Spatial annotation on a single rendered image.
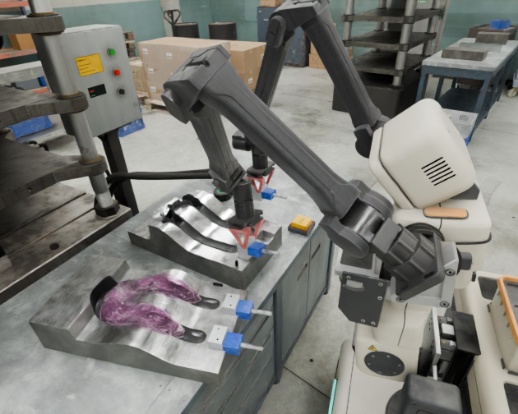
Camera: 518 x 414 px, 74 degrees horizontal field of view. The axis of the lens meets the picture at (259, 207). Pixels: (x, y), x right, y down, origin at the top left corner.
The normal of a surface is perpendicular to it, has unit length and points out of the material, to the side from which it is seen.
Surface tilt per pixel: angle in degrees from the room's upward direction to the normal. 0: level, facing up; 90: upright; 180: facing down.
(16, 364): 0
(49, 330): 90
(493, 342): 0
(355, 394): 0
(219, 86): 60
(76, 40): 90
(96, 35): 90
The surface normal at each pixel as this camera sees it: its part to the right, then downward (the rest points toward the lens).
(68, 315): -0.04, -0.83
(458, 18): -0.62, 0.45
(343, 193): 0.33, 0.00
